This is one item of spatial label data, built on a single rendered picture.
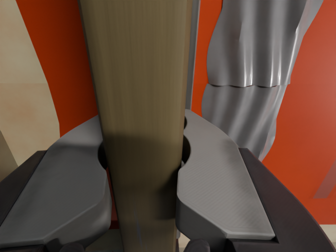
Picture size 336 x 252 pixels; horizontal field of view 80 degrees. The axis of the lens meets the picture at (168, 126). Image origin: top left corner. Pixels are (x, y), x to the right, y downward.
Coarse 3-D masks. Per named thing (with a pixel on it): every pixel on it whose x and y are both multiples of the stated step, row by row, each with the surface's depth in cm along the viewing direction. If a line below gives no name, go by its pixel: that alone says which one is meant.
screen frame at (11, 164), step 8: (0, 136) 18; (0, 144) 18; (0, 152) 18; (8, 152) 19; (0, 160) 18; (8, 160) 19; (0, 168) 18; (8, 168) 19; (0, 176) 18; (184, 248) 30
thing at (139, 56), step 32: (96, 0) 5; (128, 0) 5; (160, 0) 5; (96, 32) 5; (128, 32) 5; (160, 32) 5; (96, 64) 6; (128, 64) 6; (160, 64) 6; (96, 96) 6; (128, 96) 6; (160, 96) 6; (128, 128) 7; (160, 128) 7; (128, 160) 7; (160, 160) 7; (128, 192) 8; (160, 192) 8; (128, 224) 9; (160, 224) 9
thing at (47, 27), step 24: (24, 0) 13; (48, 0) 13; (72, 0) 14; (216, 0) 14; (48, 24) 14; (72, 24) 14; (312, 24) 15; (48, 48) 15; (72, 48) 15; (312, 48) 16; (48, 72) 16; (72, 72) 16; (312, 72) 17
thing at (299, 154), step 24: (72, 96) 17; (192, 96) 18; (288, 96) 18; (312, 96) 18; (72, 120) 18; (288, 120) 19; (312, 120) 19; (288, 144) 21; (312, 144) 21; (288, 168) 23; (312, 168) 23
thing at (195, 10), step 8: (192, 0) 10; (192, 8) 11; (192, 16) 11; (192, 24) 11; (192, 32) 11; (192, 40) 11; (192, 48) 12; (192, 56) 12; (192, 64) 12; (192, 72) 12; (192, 80) 13; (192, 88) 13; (176, 232) 21
